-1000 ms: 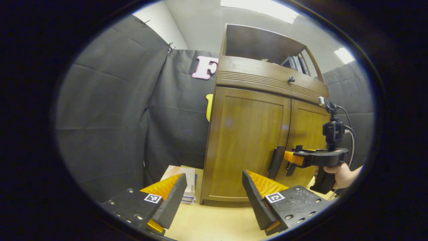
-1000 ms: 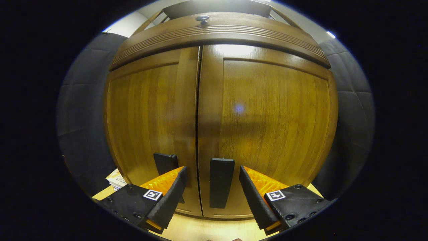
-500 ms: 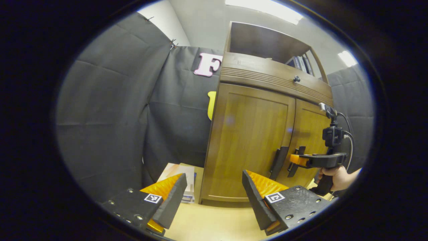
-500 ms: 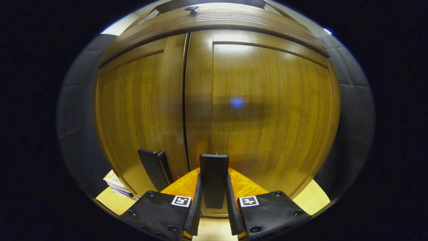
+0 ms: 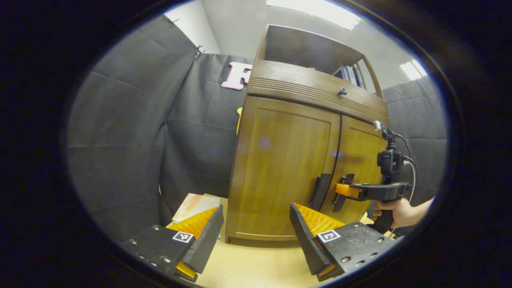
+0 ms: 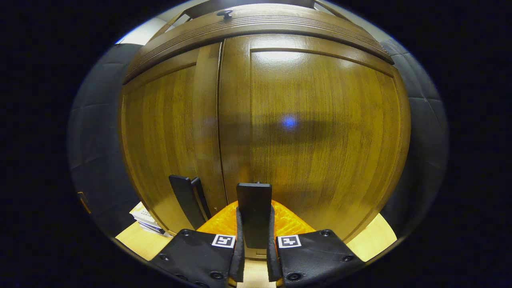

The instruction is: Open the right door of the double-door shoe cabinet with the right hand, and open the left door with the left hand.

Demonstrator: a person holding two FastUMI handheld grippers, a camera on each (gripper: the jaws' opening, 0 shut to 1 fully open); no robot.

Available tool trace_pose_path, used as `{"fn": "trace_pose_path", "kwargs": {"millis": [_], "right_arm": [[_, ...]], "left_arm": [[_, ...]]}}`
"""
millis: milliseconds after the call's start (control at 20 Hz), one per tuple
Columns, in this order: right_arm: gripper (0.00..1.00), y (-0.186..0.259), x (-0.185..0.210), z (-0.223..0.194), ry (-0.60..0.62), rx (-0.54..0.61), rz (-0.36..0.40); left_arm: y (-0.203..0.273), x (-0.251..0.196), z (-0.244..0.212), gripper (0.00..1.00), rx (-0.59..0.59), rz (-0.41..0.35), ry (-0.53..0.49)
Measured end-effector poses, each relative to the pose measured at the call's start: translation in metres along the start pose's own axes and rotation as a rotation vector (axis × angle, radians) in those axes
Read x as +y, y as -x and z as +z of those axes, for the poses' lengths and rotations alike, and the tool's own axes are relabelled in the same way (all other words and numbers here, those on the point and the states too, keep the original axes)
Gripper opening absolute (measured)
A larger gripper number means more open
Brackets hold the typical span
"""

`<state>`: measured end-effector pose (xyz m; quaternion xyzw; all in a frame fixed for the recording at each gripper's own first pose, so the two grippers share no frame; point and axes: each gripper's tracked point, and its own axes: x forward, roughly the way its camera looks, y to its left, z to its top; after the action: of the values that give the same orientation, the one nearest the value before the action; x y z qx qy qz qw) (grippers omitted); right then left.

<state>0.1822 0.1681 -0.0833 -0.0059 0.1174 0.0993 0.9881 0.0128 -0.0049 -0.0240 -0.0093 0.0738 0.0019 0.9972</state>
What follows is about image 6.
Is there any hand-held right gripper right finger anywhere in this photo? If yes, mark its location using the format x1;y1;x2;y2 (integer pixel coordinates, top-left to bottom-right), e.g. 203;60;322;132
266;200;366;288

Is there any brown wooden shoe cabinet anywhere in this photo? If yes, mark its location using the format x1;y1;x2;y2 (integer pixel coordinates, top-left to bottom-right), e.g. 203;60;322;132
119;0;412;260

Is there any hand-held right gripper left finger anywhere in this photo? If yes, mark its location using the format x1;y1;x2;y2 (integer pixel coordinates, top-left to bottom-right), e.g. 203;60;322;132
150;200;245;288

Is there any wooden shoe cabinet door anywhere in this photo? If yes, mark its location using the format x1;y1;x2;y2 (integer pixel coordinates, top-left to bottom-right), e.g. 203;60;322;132
218;33;412;258
119;42;228;236

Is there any wooden cabinet drawer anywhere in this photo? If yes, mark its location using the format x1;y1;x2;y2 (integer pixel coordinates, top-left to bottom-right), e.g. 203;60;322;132
150;3;372;44

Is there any stack of white books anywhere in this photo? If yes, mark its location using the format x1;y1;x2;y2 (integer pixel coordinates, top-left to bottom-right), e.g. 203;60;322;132
129;201;172;237

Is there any black door handle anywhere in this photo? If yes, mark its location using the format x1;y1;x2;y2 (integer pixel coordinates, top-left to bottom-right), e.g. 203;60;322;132
236;182;273;250
168;174;212;230

